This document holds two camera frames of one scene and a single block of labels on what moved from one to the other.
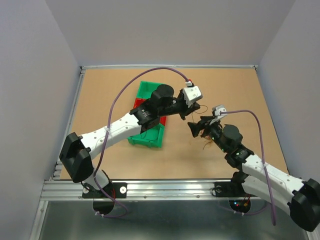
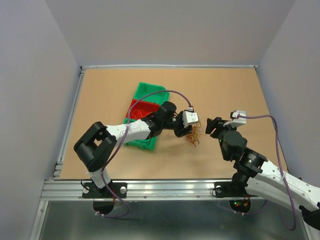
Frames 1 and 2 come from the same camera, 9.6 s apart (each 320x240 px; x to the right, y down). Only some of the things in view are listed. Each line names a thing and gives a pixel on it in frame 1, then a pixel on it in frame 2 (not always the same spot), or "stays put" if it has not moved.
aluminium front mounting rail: x=136 y=189 stays put
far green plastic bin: x=146 y=89 stays put
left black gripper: x=187 y=109 -> x=182 y=131
